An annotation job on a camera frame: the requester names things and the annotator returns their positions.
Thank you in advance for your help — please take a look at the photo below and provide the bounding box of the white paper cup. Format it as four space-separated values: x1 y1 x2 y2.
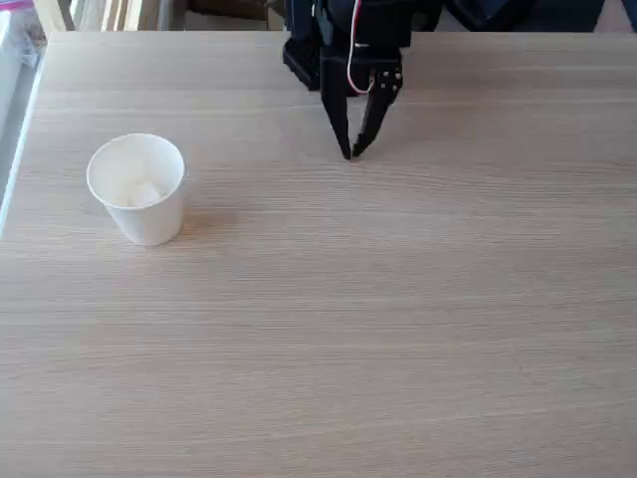
86 131 186 247

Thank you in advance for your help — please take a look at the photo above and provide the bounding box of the clear plastic bag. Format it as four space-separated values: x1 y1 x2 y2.
0 0 49 70

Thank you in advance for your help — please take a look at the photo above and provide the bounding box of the small white block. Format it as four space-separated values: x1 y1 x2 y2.
125 179 163 208

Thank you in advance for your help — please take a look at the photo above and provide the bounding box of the dark blue fabric item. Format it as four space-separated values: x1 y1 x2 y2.
437 0 611 34

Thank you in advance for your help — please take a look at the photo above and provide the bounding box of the red white gripper cable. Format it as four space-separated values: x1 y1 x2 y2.
345 0 377 97

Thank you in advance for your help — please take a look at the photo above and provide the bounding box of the light wooden chair frame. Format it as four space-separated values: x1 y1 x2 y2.
31 0 161 33

